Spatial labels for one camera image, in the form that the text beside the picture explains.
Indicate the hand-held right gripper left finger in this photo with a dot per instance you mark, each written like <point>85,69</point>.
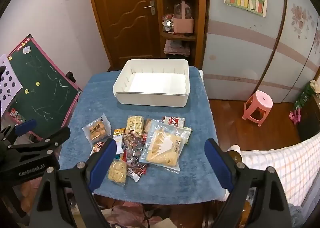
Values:
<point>103,163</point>

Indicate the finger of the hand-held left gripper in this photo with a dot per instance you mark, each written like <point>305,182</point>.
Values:
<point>26,126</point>
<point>53,138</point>

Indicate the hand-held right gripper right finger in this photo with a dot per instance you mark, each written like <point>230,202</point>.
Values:
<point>217,165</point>

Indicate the pale yellow cracker packet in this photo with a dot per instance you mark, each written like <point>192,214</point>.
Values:
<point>117,173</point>

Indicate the shiny dark red snack packet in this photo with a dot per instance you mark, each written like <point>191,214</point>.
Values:
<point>133,157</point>
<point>132,141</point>

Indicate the yellow puff snack packet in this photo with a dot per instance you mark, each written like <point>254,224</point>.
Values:
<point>135,123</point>

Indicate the large clear noodle packet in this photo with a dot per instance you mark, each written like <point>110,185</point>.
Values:
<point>162,153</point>

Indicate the red white cookie packet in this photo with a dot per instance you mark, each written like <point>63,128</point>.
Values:
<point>173,120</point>

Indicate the white plastic storage bin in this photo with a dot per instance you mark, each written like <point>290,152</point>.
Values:
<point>150,99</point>

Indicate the brown glossy knob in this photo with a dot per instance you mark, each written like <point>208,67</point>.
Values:
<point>235,156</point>

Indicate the clear packet of brown biscuits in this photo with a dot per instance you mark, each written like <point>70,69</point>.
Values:
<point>97,130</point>

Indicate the red white small packet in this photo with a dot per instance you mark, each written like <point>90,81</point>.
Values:
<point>136,171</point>

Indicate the white dotted paper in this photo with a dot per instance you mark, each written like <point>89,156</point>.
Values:
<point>10,80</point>

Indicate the blue towel table cover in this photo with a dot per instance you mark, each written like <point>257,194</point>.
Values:
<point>195,118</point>

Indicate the pink plastic bag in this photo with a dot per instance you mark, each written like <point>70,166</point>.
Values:
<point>125,215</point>

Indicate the checkered blanket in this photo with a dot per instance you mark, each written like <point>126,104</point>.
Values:
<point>295,163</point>

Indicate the pink plastic stool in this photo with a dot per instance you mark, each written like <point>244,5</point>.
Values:
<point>260,99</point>

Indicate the pink toy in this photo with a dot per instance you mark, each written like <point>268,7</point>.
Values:
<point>295,116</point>

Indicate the green printed bag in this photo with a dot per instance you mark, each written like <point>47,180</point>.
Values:
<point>303,98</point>

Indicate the floral wardrobe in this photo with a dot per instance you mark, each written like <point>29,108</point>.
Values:
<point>237,50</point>

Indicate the folded pink cloths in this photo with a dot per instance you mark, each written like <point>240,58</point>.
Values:
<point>176,48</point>

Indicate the pink basket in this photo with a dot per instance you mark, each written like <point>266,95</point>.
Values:
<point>183,25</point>

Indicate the brown wooden door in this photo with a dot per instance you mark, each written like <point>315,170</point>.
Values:
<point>120,5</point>

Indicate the wooden corner shelf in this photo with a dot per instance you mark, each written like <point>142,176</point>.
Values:
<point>201,18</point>

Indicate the crumpled foil wrappers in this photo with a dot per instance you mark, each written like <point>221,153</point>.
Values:
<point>167,21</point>

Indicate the green chalkboard with pink frame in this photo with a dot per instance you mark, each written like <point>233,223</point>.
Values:
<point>45,88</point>

